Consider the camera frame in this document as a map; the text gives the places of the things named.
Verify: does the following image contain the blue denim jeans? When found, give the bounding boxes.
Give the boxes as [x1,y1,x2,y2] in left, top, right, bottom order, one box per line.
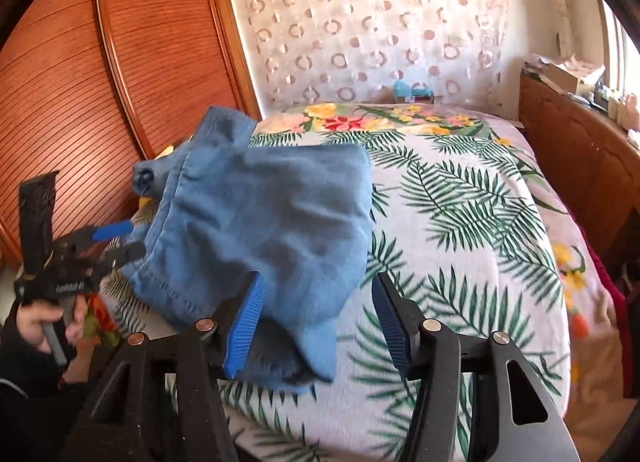
[122,107,373,392]

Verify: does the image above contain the person's left hand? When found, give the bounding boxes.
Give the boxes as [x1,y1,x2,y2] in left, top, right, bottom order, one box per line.
[16,294,88,354]

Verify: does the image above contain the yellow plush toy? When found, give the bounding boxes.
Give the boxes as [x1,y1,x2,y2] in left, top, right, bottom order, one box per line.
[132,144,177,208]

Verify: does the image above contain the palm leaf print bedsheet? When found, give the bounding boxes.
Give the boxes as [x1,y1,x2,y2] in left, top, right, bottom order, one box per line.
[98,130,573,462]

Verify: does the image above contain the wooden louvered wardrobe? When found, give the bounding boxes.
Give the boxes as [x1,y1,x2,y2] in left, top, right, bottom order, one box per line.
[1,0,259,266]

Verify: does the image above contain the floral pink blanket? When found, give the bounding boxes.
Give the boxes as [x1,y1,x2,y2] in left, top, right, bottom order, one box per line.
[252,104,624,398]

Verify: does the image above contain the blue toy on bed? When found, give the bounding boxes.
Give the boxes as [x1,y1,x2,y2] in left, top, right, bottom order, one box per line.
[392,80,434,104]

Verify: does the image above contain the wooden side cabinet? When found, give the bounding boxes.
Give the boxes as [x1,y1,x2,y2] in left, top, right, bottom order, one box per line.
[518,73,639,276]

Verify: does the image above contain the cardboard box on cabinet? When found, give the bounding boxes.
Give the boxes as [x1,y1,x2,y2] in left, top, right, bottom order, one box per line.
[542,56,605,95]

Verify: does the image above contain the white circle pattern curtain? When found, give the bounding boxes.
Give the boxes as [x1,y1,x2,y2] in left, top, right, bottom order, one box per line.
[234,0,509,113]

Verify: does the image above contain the pink figurine on sill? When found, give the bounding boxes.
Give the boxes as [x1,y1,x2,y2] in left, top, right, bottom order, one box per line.
[617,94,640,132]

